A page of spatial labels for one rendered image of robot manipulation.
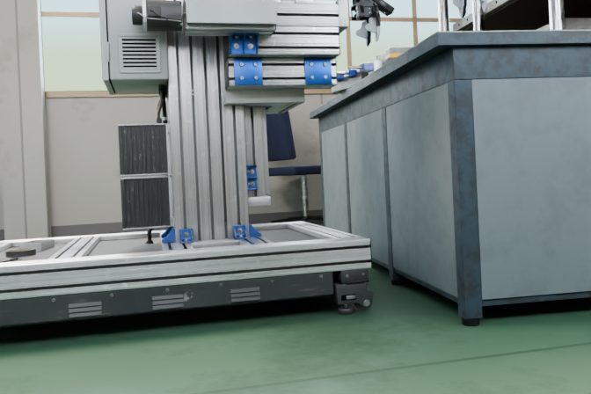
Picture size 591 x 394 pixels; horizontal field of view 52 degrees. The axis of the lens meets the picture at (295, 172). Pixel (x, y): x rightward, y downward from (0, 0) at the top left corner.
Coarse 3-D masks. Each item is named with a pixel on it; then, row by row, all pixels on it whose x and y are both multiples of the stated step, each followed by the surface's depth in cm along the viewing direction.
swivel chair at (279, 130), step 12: (276, 120) 479; (288, 120) 471; (276, 132) 482; (288, 132) 470; (276, 144) 486; (288, 144) 471; (276, 156) 489; (288, 156) 473; (276, 168) 479; (288, 168) 462; (300, 168) 456; (312, 168) 462; (300, 216) 482; (312, 216) 480
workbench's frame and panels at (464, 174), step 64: (448, 64) 167; (512, 64) 166; (576, 64) 169; (320, 128) 353; (384, 128) 228; (448, 128) 170; (512, 128) 166; (576, 128) 169; (384, 192) 233; (448, 192) 172; (512, 192) 166; (576, 192) 169; (384, 256) 237; (448, 256) 174; (512, 256) 166; (576, 256) 169
